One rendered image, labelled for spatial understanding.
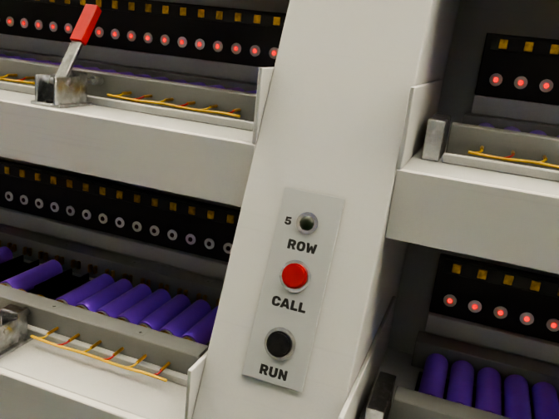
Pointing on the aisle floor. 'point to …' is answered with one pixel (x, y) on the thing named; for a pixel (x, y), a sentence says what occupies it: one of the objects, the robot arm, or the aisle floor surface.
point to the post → (429, 24)
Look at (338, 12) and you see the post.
